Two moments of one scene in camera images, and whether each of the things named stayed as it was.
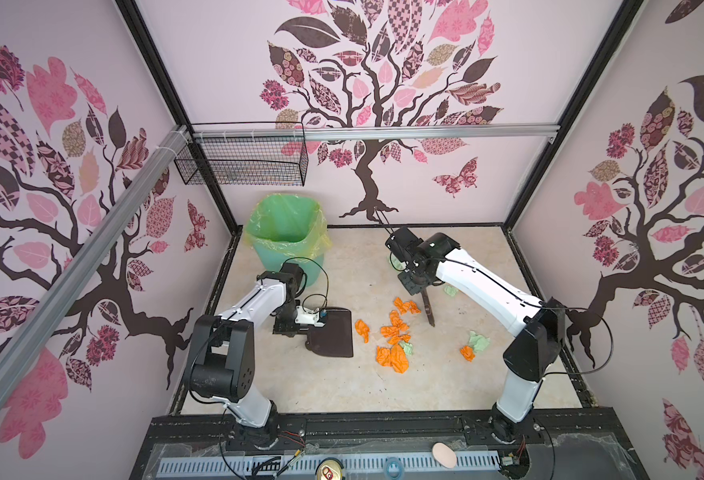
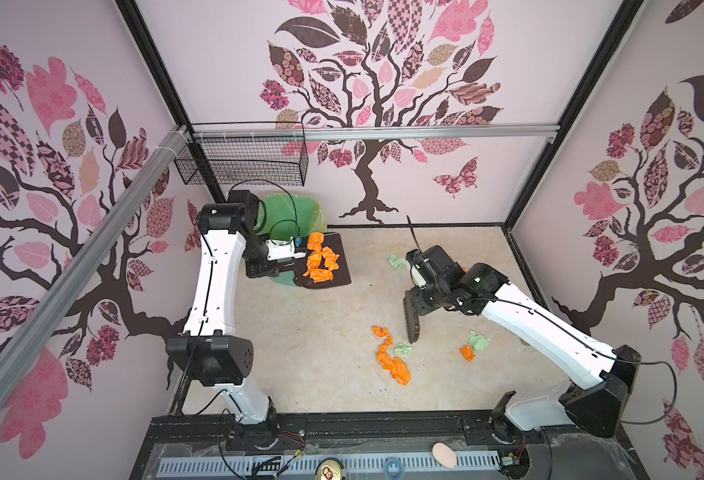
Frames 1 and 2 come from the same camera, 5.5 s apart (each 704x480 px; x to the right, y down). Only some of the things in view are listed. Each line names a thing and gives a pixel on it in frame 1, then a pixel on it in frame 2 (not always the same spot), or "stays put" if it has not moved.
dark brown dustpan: x=335 y=338 -> x=340 y=274
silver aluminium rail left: x=2 y=376 stays put
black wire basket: x=246 y=161 stays put
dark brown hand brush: x=414 y=287 -> x=412 y=322
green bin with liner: x=289 y=229 stays put
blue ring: x=401 y=468 stays put
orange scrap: x=394 y=331 -> x=321 y=261
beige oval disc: x=444 y=455 stays put
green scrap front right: x=479 y=342 stays put
